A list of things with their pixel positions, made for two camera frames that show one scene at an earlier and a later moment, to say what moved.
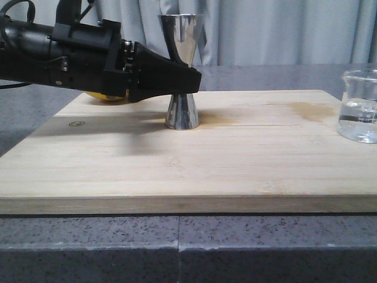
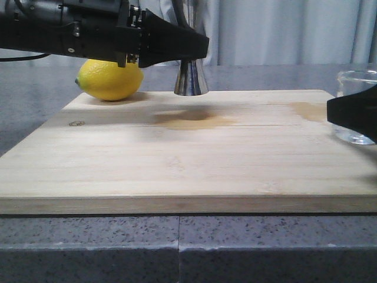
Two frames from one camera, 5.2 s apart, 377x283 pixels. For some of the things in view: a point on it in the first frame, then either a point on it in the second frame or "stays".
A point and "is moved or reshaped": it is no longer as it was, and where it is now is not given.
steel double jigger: (181, 113) is moved or reshaped
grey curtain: (251, 32) stays
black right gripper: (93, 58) to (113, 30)
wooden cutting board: (255, 152) stays
